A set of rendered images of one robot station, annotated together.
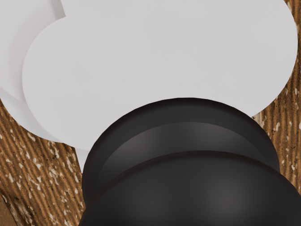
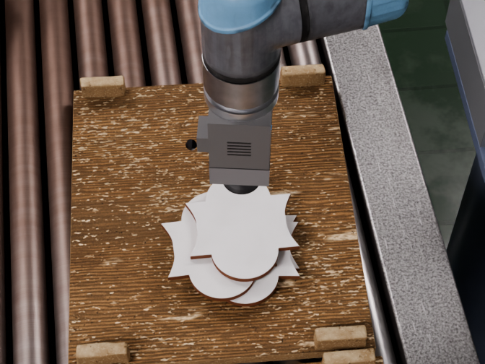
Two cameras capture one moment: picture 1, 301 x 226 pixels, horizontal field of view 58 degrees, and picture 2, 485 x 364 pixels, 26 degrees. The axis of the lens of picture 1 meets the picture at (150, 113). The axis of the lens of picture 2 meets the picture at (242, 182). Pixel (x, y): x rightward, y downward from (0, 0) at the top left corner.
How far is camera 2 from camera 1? 114 cm
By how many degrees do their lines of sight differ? 43
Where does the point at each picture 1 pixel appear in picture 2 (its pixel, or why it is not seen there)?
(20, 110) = (255, 295)
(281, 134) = (294, 180)
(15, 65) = (229, 284)
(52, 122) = (258, 270)
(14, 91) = (242, 288)
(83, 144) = (272, 259)
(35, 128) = (266, 291)
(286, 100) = (273, 180)
